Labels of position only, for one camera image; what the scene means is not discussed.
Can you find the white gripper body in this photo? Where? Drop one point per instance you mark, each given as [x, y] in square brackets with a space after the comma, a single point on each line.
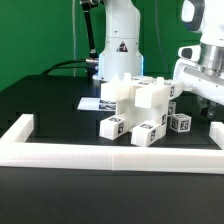
[195, 81]

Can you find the white chair seat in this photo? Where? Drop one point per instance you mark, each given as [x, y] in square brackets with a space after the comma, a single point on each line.
[137, 115]

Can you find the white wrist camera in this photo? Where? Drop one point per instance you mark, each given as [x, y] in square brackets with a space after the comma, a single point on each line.
[191, 53]

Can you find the white chair back part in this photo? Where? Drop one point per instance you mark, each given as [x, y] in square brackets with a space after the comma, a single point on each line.
[158, 92]

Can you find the white tag base sheet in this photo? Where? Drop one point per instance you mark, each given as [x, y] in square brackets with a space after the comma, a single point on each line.
[96, 104]

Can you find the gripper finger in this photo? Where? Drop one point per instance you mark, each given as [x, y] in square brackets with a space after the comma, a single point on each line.
[206, 107]

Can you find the white U-shaped fence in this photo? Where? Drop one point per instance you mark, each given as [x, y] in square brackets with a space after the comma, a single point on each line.
[16, 151]

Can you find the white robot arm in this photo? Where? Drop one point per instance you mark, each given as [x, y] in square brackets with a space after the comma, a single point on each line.
[200, 67]

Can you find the white long chair part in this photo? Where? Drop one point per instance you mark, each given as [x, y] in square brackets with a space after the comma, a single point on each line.
[117, 90]

